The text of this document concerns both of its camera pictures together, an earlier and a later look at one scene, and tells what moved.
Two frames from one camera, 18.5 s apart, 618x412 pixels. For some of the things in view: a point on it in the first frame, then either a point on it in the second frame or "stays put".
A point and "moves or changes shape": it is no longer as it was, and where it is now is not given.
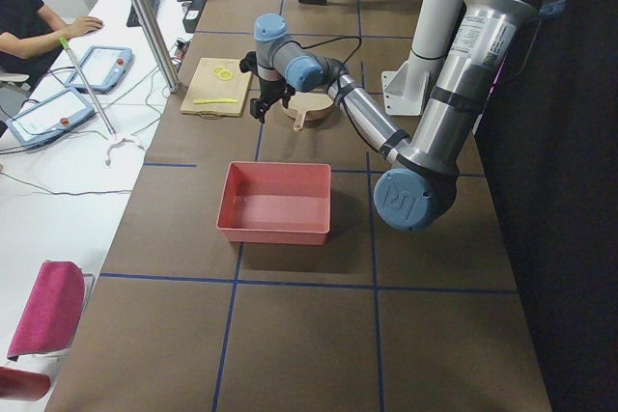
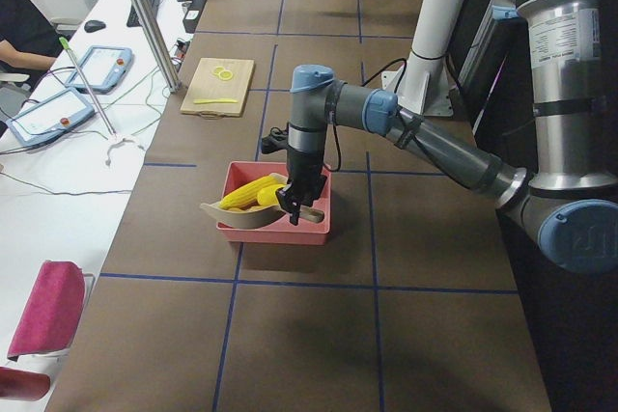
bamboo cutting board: x=206 y=85 stays put
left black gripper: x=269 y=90 to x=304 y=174
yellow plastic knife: x=218 y=100 stays put
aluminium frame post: x=148 y=22 stays put
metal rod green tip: x=107 y=123 stays put
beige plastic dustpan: x=301 y=102 moves or changes shape
